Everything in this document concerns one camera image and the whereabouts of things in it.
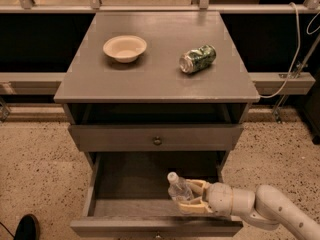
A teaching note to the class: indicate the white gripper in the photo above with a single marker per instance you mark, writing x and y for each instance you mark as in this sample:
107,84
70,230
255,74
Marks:
219,198

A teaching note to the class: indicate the clear plastic water bottle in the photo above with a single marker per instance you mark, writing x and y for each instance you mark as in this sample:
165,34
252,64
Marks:
178,189

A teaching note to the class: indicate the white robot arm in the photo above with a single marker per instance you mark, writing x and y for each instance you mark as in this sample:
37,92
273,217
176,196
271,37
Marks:
266,208

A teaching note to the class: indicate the round brass drawer knob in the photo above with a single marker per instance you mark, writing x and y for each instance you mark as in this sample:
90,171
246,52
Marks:
157,141

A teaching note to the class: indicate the open grey middle drawer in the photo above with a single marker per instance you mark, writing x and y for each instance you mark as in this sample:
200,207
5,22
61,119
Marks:
128,197

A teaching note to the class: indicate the closed grey top drawer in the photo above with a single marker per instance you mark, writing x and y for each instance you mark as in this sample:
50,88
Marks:
131,138

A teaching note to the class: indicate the grey wooden drawer cabinet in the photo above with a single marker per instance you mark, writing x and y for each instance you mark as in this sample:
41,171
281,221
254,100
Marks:
152,90

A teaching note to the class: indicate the crushed green soda can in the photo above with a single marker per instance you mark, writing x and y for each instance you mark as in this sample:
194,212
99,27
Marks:
197,59

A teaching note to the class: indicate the white paper bowl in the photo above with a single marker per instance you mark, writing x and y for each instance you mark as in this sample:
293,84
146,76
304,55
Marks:
125,48

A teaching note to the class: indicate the black shoe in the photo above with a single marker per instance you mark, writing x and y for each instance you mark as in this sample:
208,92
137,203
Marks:
28,228

